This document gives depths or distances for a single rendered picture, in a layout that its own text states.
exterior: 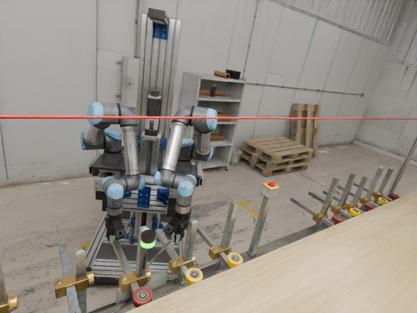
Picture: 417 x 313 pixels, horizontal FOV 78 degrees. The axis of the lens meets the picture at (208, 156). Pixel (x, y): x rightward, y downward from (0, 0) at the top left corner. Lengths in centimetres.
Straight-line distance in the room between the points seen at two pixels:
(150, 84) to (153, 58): 17
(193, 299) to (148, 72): 140
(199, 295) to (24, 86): 294
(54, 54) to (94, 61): 41
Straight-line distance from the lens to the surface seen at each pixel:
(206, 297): 126
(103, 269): 229
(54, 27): 350
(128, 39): 367
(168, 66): 188
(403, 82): 886
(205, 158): 180
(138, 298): 123
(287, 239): 208
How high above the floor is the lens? 187
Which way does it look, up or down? 22 degrees down
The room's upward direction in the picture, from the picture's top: 10 degrees clockwise
